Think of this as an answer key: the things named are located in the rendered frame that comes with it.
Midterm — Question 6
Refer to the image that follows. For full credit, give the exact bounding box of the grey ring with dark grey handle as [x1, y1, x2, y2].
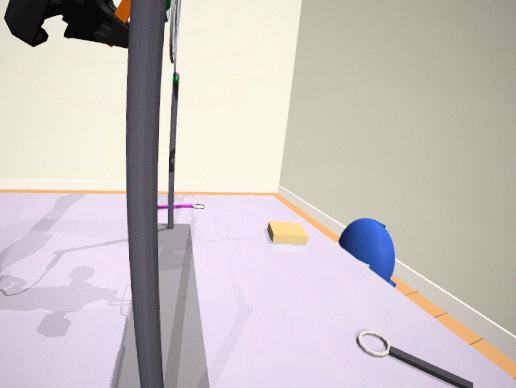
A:
[357, 330, 474, 388]

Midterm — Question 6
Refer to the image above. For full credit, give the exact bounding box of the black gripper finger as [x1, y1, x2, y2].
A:
[103, 0, 129, 28]
[64, 0, 129, 49]

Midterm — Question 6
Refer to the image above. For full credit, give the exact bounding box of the tan flat block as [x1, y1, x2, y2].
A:
[268, 221, 309, 244]

